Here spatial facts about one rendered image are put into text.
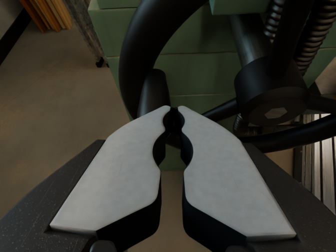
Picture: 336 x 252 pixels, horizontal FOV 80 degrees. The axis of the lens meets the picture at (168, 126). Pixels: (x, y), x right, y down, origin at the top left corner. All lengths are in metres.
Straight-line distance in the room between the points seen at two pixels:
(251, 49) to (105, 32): 0.24
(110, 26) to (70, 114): 0.99
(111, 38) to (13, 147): 1.08
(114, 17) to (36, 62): 1.42
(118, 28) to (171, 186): 0.77
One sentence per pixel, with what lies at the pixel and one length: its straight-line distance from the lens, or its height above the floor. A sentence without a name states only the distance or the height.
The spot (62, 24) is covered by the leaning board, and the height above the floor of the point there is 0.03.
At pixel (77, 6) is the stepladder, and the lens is 1.27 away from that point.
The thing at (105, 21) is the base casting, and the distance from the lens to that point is 0.37.
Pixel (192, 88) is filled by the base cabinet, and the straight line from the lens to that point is 0.47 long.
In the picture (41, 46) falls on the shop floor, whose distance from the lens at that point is 1.87.
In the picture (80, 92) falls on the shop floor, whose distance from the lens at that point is 1.40.
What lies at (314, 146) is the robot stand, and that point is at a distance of 0.97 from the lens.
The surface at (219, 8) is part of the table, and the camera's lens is 0.25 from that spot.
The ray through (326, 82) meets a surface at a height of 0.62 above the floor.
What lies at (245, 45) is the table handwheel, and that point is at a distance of 0.25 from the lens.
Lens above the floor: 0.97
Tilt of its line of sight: 60 degrees down
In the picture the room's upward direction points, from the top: 5 degrees counter-clockwise
